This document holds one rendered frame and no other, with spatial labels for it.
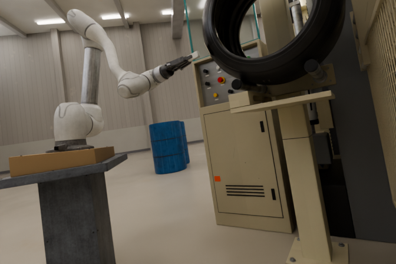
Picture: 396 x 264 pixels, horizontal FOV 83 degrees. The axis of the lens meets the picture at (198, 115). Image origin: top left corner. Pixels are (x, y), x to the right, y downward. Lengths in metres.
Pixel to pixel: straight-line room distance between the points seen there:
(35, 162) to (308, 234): 1.38
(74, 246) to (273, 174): 1.19
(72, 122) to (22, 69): 12.80
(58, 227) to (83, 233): 0.13
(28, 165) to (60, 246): 0.43
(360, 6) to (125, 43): 12.12
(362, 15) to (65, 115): 1.48
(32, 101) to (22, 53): 2.42
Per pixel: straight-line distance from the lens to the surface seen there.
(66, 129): 1.39
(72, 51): 13.41
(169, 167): 4.29
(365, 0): 1.24
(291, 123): 1.26
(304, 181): 1.30
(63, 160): 1.27
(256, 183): 1.64
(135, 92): 1.20
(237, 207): 1.75
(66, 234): 1.43
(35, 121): 13.46
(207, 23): 1.06
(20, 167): 1.36
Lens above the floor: 0.75
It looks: 3 degrees up
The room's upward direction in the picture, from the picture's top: 9 degrees counter-clockwise
